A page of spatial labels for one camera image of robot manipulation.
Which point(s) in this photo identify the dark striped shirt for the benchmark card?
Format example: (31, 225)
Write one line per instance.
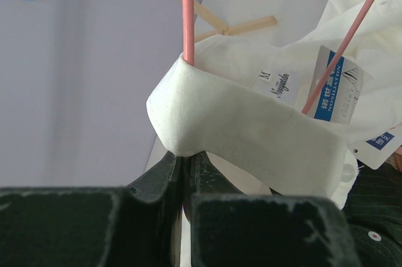
(373, 211)

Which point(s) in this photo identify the wooden clothes rack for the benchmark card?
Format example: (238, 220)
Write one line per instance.
(222, 28)

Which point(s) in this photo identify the pink wire hanger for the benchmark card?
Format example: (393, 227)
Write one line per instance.
(188, 11)

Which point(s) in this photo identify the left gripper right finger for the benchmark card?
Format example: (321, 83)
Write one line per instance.
(230, 228)

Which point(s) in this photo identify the white shirt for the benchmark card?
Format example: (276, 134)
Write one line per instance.
(242, 102)

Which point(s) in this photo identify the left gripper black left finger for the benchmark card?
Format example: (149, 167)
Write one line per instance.
(135, 225)

